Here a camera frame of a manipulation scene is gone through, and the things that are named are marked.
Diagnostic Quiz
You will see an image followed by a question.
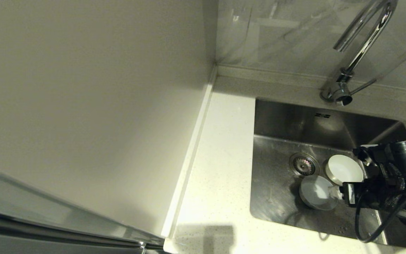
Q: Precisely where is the white ceramic bowl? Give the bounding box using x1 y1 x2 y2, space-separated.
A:
299 175 339 211
325 154 364 186

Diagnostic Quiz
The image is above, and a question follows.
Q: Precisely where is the stainless steel sink basin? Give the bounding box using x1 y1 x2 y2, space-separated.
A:
250 98 406 251

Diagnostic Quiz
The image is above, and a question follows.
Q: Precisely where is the round metal drain strainer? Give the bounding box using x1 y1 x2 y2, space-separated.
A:
289 152 320 180

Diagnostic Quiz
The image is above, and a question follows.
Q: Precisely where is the chrome gooseneck faucet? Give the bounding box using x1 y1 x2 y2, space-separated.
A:
321 0 399 106

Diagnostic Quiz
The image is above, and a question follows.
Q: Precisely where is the white counter edge strip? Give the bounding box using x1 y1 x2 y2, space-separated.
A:
161 66 218 237

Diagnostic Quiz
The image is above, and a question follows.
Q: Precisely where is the white cabinet side panel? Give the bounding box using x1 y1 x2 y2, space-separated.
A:
0 0 219 237

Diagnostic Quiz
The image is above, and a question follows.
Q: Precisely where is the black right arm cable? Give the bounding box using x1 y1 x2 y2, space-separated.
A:
355 185 406 244

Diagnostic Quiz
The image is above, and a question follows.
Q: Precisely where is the chrome faucet lever handle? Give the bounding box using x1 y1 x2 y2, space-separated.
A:
350 78 378 96

